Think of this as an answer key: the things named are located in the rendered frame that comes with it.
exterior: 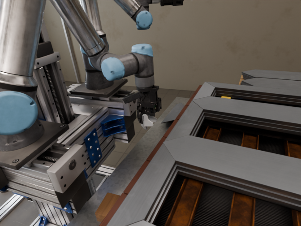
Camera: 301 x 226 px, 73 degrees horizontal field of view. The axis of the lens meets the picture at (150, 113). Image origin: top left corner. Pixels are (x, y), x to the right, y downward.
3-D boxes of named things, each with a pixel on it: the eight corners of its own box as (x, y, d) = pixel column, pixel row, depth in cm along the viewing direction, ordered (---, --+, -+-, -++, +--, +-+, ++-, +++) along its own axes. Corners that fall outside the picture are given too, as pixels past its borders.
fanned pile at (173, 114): (195, 105, 158) (195, 100, 156) (178, 132, 128) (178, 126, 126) (180, 102, 163) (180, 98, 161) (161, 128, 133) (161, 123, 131)
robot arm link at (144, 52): (125, 45, 73) (143, 41, 77) (128, 75, 78) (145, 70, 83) (138, 48, 67) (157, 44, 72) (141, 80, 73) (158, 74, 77)
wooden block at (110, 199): (109, 199, 87) (107, 192, 85) (122, 203, 85) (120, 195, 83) (96, 221, 79) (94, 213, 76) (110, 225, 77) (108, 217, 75)
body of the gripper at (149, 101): (154, 118, 81) (152, 90, 75) (135, 115, 84) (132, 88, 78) (161, 110, 87) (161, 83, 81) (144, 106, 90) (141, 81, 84)
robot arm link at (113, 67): (98, 77, 74) (123, 70, 80) (113, 85, 66) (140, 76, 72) (93, 56, 70) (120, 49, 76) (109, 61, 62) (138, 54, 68)
